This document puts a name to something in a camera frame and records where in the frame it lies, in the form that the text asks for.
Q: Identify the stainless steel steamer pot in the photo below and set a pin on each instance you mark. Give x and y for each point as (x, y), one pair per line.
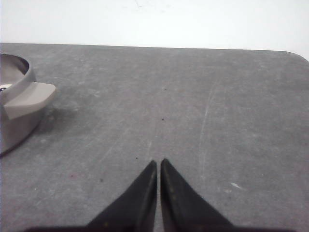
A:
(22, 100)

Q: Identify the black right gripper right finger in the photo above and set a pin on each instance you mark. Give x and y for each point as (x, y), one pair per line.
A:
(182, 207)

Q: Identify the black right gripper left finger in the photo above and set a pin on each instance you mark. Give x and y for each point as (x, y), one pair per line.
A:
(135, 208)

